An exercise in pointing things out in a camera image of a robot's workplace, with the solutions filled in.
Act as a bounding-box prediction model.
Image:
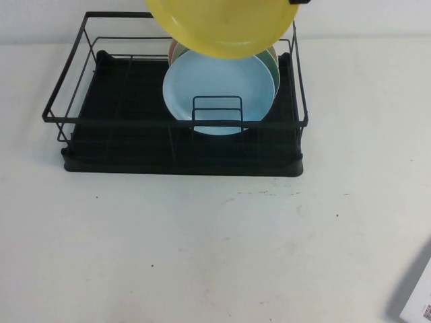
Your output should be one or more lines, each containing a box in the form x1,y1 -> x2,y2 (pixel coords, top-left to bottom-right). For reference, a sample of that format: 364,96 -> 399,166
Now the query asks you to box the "yellow plate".
144,0 -> 302,60

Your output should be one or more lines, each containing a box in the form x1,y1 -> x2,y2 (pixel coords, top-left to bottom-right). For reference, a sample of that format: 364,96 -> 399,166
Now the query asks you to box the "cream white plate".
268,42 -> 280,67

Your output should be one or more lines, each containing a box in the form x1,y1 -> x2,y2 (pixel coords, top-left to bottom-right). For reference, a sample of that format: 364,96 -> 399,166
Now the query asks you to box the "light blue plate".
162,50 -> 276,137

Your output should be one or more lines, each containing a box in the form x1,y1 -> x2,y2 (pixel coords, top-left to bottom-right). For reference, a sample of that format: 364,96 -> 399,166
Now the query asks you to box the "pink plate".
168,39 -> 180,64

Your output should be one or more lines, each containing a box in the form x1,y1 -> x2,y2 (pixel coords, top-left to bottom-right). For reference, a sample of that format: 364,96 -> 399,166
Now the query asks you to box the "black plastic drip tray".
60,50 -> 304,177

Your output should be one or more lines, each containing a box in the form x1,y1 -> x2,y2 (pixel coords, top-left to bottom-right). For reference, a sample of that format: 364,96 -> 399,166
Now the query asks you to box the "white box with QR label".
385,237 -> 431,323

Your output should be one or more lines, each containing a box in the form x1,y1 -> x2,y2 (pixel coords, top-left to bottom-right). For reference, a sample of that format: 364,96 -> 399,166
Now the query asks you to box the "black wire dish rack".
41,11 -> 309,163

